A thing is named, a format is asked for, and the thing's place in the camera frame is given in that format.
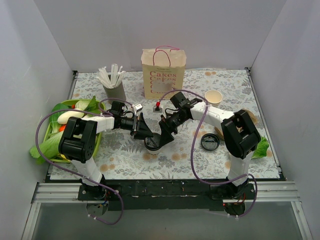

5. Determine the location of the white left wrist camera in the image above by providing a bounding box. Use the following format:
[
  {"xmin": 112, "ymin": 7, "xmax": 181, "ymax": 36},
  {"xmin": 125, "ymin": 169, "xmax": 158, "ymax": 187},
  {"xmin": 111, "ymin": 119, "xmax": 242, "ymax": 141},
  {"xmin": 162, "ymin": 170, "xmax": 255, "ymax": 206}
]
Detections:
[{"xmin": 131, "ymin": 103, "xmax": 143, "ymax": 114}]

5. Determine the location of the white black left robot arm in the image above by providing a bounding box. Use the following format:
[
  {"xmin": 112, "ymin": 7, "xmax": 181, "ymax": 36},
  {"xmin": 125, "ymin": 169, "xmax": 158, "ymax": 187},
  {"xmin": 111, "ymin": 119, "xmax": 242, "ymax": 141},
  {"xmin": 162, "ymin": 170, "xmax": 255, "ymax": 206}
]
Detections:
[{"xmin": 58, "ymin": 100, "xmax": 153, "ymax": 200}]

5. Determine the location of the grey straw holder cup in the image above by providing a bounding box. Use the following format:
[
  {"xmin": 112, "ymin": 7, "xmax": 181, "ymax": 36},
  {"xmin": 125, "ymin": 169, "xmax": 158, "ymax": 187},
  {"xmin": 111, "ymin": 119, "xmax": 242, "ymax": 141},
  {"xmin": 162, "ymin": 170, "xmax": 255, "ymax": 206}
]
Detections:
[{"xmin": 103, "ymin": 82, "xmax": 127, "ymax": 101}]

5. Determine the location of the white radish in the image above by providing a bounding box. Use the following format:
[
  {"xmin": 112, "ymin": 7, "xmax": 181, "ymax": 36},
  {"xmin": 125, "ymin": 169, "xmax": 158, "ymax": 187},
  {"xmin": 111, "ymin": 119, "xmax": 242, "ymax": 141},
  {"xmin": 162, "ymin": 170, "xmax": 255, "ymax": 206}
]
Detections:
[{"xmin": 57, "ymin": 108, "xmax": 85, "ymax": 125}]

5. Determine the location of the long green napa cabbage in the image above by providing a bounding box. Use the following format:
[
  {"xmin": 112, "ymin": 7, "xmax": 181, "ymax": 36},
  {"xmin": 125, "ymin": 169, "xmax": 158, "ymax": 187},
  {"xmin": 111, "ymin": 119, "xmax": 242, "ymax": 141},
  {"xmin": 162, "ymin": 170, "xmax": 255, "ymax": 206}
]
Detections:
[{"xmin": 29, "ymin": 131, "xmax": 63, "ymax": 165}]

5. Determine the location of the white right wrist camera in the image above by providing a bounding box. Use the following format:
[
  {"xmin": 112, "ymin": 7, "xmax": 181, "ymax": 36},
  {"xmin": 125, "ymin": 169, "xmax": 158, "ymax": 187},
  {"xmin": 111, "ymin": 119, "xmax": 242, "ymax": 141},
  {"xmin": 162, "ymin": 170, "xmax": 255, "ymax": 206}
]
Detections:
[{"xmin": 152, "ymin": 101, "xmax": 164, "ymax": 114}]

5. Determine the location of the aluminium frame rail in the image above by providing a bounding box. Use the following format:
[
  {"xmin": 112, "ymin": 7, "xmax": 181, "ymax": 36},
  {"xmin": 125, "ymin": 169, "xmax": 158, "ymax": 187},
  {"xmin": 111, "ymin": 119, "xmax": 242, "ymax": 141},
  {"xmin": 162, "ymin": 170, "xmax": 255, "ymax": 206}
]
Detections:
[{"xmin": 33, "ymin": 181, "xmax": 301, "ymax": 203}]

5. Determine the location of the kraft paper cakes bag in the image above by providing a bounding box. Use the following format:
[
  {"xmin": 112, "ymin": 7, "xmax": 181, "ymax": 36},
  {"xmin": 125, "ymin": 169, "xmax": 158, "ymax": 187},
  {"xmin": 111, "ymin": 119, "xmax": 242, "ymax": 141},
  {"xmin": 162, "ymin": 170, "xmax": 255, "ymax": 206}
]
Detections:
[{"xmin": 141, "ymin": 45, "xmax": 187, "ymax": 99}]

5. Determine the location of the brown cardboard cup carrier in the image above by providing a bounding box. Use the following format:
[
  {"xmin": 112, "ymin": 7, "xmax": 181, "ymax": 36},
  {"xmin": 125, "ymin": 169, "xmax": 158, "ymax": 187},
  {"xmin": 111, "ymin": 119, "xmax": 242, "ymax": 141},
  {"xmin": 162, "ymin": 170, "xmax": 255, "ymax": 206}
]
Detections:
[{"xmin": 214, "ymin": 108, "xmax": 258, "ymax": 141}]

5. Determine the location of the green white cabbage on table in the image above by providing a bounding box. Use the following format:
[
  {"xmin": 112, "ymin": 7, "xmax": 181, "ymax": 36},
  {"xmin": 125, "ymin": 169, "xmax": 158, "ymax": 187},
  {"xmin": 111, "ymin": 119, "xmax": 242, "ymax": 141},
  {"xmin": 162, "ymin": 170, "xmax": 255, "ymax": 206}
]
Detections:
[{"xmin": 251, "ymin": 136, "xmax": 270, "ymax": 159}]

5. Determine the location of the white paper coffee cup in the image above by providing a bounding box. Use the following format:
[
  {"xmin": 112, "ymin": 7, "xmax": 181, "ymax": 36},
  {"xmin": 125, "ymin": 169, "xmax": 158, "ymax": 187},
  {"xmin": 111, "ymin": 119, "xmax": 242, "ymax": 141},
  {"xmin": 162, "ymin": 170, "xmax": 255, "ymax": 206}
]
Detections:
[{"xmin": 147, "ymin": 148, "xmax": 161, "ymax": 155}]

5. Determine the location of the floral patterned table mat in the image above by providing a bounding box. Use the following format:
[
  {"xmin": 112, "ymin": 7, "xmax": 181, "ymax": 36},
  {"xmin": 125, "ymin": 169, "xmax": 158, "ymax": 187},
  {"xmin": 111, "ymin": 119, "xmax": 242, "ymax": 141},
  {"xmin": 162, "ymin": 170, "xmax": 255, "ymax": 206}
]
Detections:
[{"xmin": 49, "ymin": 69, "xmax": 281, "ymax": 180}]

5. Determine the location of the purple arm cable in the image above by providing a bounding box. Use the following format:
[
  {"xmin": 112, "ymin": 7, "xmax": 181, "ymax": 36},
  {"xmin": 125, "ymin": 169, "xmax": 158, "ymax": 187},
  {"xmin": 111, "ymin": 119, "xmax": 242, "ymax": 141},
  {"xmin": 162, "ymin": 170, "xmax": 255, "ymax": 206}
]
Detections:
[
  {"xmin": 34, "ymin": 97, "xmax": 125, "ymax": 226},
  {"xmin": 158, "ymin": 89, "xmax": 257, "ymax": 218}
]

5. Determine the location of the orange carrot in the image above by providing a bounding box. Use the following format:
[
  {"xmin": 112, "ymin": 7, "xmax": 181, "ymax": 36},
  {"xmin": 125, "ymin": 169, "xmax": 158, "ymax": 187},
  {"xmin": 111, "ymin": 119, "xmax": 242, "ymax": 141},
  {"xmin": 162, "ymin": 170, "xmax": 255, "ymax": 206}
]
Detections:
[{"xmin": 58, "ymin": 125, "xmax": 66, "ymax": 132}]

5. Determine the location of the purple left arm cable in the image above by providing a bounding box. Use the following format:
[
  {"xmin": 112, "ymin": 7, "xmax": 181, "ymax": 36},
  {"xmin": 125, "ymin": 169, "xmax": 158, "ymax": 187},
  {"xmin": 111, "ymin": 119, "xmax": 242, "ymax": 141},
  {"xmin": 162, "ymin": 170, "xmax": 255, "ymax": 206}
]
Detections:
[{"xmin": 34, "ymin": 97, "xmax": 125, "ymax": 226}]

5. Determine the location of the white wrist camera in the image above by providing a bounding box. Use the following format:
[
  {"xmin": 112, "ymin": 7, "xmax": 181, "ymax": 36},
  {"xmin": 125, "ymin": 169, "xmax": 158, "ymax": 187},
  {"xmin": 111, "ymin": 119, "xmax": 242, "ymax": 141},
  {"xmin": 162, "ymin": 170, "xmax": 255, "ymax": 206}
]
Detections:
[
  {"xmin": 131, "ymin": 103, "xmax": 143, "ymax": 114},
  {"xmin": 152, "ymin": 101, "xmax": 164, "ymax": 114}
]

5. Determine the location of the black plastic cup lid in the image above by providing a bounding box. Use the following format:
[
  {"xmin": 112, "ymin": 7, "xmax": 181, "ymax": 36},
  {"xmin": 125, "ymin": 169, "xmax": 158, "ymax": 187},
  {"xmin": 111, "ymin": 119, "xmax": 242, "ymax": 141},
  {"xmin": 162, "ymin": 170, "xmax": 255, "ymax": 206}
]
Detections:
[{"xmin": 144, "ymin": 132, "xmax": 161, "ymax": 151}]

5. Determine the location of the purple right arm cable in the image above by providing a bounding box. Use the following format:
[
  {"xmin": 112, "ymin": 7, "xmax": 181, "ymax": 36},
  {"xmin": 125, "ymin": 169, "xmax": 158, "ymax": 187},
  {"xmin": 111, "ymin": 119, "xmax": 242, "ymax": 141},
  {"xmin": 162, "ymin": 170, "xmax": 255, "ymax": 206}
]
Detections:
[{"xmin": 158, "ymin": 89, "xmax": 257, "ymax": 218}]

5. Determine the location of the green bok choy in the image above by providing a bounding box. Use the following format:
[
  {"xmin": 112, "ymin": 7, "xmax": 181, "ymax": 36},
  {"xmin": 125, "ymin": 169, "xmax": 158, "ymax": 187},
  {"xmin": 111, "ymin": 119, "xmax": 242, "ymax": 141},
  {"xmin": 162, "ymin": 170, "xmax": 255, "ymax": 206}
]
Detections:
[{"xmin": 49, "ymin": 103, "xmax": 70, "ymax": 134}]

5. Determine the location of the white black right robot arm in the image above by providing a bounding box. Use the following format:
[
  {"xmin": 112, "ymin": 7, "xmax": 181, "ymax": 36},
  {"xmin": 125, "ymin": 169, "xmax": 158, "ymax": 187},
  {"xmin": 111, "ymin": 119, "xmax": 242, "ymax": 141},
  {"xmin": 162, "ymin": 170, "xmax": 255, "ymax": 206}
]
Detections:
[{"xmin": 156, "ymin": 90, "xmax": 261, "ymax": 199}]

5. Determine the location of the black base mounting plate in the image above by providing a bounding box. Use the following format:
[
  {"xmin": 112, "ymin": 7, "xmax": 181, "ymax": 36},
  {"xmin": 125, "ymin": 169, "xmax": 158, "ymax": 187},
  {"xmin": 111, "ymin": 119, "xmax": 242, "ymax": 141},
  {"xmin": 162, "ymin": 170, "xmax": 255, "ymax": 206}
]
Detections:
[{"xmin": 77, "ymin": 179, "xmax": 255, "ymax": 211}]

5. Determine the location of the green plastic tray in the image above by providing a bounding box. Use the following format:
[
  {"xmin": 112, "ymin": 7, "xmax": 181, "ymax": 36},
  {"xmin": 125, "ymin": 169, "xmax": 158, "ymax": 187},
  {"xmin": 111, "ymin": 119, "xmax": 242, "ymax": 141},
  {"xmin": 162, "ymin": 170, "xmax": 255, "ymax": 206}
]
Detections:
[{"xmin": 43, "ymin": 99, "xmax": 104, "ymax": 163}]

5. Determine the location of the stack of white paper cups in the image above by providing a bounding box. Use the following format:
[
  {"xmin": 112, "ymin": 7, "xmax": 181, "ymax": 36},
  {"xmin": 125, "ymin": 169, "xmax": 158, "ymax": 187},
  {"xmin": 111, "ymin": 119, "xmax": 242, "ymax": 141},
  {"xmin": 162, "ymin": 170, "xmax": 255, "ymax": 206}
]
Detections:
[{"xmin": 204, "ymin": 90, "xmax": 223, "ymax": 106}]

